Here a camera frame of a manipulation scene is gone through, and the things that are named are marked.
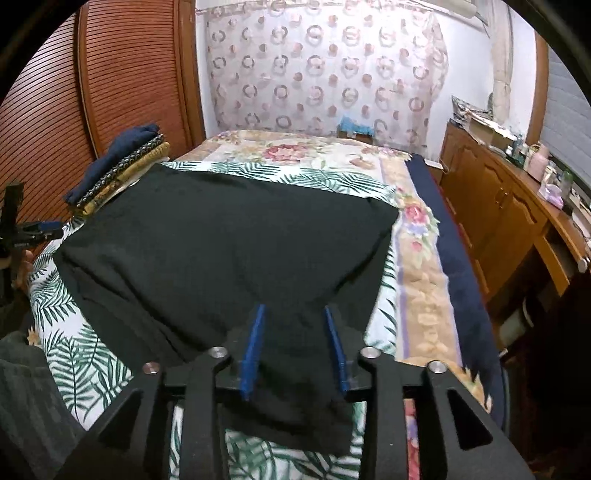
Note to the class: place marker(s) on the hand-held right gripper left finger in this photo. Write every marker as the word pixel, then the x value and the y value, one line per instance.
pixel 251 360

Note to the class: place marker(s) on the person's left hand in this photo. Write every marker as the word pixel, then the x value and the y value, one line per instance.
pixel 25 272

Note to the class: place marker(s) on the grey window blind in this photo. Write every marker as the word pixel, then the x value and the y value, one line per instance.
pixel 570 115

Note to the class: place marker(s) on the pink jar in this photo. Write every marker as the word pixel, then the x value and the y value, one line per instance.
pixel 537 161

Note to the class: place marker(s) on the folded navy patterned cloth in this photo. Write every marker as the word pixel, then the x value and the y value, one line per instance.
pixel 134 159

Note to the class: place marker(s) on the leaf print bed sheet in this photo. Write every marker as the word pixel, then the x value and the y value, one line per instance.
pixel 69 369

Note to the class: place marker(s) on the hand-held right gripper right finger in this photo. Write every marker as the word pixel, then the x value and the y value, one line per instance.
pixel 338 360

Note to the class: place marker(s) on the floral bed blanket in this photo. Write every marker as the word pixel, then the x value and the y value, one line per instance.
pixel 415 286

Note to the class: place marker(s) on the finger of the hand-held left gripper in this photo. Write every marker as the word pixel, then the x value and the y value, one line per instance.
pixel 44 230

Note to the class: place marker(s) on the navy blue blanket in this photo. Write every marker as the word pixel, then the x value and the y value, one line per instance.
pixel 466 286

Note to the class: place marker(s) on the stack of folded clothes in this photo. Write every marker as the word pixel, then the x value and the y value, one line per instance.
pixel 115 152

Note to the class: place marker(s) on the person's dark clothing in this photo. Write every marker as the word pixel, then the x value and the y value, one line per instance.
pixel 27 406

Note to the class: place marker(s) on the folded tan floral cloth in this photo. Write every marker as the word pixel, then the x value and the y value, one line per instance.
pixel 152 159

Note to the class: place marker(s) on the small blue box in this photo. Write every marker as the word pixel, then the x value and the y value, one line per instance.
pixel 355 127

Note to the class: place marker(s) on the purple plastic bag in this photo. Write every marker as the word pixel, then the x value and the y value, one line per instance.
pixel 552 194

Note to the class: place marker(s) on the wooden cabinet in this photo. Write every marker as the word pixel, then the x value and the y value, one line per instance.
pixel 503 217

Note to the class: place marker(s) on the green bottle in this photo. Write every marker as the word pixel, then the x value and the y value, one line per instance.
pixel 567 184

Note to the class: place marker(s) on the black garment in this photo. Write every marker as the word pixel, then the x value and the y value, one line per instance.
pixel 207 240

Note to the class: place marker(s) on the cardboard box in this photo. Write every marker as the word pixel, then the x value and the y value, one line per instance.
pixel 491 129

